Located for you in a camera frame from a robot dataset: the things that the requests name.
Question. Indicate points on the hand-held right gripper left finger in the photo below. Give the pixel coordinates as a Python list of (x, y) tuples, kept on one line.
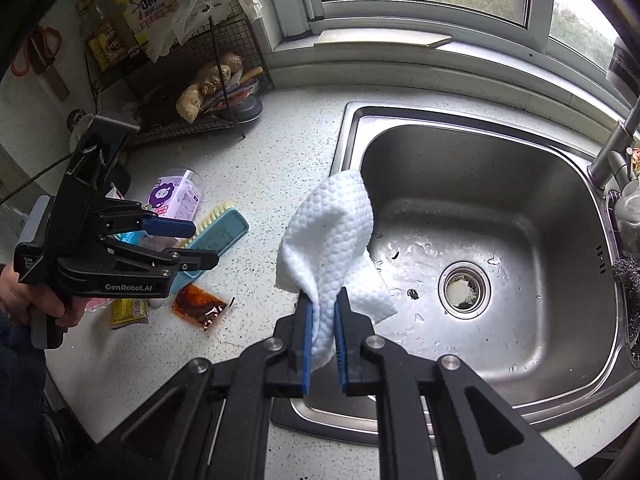
[(306, 340)]

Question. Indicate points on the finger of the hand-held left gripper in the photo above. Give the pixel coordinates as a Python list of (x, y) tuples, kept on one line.
[(205, 260), (167, 227)]

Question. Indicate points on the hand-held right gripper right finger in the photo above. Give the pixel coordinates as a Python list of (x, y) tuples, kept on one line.
[(341, 340)]

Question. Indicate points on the teal scrub brush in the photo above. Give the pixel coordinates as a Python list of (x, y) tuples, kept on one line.
[(225, 230)]

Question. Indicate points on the white textured wipe cloth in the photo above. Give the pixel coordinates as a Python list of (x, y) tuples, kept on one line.
[(330, 240)]

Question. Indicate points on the person's left forearm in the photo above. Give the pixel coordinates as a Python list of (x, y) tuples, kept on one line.
[(20, 385)]

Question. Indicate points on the person's left hand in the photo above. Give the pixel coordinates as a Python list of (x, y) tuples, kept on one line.
[(12, 290)]

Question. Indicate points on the purple plastic bottle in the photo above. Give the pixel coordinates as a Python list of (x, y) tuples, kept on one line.
[(172, 195)]

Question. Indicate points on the pink wrapper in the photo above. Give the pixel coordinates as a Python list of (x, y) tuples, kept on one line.
[(97, 304)]

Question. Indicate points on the red sauce packet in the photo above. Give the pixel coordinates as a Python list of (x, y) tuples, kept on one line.
[(197, 306)]

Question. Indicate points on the green white carton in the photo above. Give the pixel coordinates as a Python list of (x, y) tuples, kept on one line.
[(116, 194)]

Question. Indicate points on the yellow snack packet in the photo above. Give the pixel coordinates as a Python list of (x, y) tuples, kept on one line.
[(127, 312)]

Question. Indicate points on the black round lid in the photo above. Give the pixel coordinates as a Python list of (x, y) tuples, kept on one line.
[(247, 109)]

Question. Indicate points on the ginger root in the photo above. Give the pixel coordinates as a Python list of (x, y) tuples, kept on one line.
[(210, 87)]

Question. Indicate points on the striped seasoning packet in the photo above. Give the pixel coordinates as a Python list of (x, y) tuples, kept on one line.
[(245, 82)]

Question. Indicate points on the stainless steel sink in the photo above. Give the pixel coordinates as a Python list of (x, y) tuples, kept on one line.
[(500, 240)]

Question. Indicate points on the yellow label sauce bottle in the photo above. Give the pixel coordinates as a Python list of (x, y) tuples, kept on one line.
[(105, 45)]

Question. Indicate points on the red scissors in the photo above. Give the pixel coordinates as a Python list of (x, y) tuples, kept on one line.
[(30, 52)]

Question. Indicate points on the white plastic bag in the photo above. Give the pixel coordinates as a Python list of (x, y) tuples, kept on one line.
[(200, 10)]

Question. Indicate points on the yellow detergent bottle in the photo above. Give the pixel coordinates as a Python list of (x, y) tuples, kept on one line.
[(145, 0)]

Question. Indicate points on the steel wool scrubber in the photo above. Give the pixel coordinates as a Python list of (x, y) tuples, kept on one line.
[(627, 275)]

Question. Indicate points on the chrome faucet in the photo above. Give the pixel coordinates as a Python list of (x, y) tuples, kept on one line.
[(612, 150)]

